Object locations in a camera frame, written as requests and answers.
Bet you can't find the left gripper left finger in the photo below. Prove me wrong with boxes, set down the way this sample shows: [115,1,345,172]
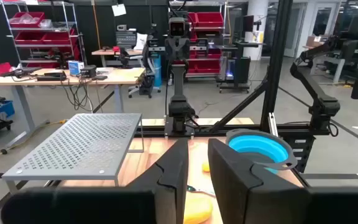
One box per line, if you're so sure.
[126,138,189,224]

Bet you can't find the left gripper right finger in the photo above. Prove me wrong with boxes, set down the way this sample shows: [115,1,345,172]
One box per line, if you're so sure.
[208,138,310,224]

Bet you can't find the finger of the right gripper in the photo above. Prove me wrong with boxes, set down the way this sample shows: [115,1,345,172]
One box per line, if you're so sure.
[177,37,191,57]
[165,37,178,57]

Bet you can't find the teal white patterned knife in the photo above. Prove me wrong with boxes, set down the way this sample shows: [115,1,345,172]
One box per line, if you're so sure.
[186,185,216,198]

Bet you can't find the yellow mango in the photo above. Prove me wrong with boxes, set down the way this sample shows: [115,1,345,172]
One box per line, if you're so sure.
[183,192,214,224]

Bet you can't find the blue grey collapsible colander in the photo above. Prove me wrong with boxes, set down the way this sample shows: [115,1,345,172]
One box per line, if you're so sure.
[225,128,298,175]

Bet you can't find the white black office chair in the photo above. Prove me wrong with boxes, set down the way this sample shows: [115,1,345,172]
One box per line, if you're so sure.
[128,32,162,99]

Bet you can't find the shelf rack with bins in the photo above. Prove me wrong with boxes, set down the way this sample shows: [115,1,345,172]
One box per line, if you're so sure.
[169,0,228,78]

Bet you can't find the wooden desk grey legs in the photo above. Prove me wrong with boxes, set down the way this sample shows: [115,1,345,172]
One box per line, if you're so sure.
[0,67,146,155]

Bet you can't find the small wooden table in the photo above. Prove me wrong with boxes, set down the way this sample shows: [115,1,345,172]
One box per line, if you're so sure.
[91,49,144,68]

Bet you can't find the black standing desk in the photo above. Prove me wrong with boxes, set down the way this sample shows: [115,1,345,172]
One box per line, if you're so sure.
[216,42,262,94]

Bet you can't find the white paper note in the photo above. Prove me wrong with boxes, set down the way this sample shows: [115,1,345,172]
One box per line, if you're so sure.
[111,3,127,17]

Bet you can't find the black electronic device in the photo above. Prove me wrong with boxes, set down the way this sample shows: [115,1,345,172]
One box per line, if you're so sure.
[79,64,98,78]

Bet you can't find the white round pillar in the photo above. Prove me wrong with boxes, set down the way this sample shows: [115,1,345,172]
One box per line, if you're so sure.
[243,0,269,60]

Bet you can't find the blue white cardboard box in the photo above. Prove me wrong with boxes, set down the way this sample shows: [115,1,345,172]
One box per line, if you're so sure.
[68,60,85,76]

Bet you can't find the grey perforated metal stand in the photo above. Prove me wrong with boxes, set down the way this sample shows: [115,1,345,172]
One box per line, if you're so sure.
[1,112,145,195]

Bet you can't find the flat black box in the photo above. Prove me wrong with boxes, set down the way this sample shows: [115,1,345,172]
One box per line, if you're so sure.
[36,70,68,82]

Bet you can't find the blue plastic bin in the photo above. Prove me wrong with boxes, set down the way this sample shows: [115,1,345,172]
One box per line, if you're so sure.
[0,100,16,121]

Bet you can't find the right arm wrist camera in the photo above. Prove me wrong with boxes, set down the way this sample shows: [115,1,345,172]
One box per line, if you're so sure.
[168,17,186,37]

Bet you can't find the silver metal bracket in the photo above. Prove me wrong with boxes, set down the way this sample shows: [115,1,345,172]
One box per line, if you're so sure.
[267,112,279,138]

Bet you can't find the chrome wire shelf rack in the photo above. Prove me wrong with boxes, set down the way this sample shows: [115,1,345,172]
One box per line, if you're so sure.
[1,0,81,68]

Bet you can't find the yellow floor cable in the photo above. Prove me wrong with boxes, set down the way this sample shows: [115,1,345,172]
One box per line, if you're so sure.
[0,119,67,167]

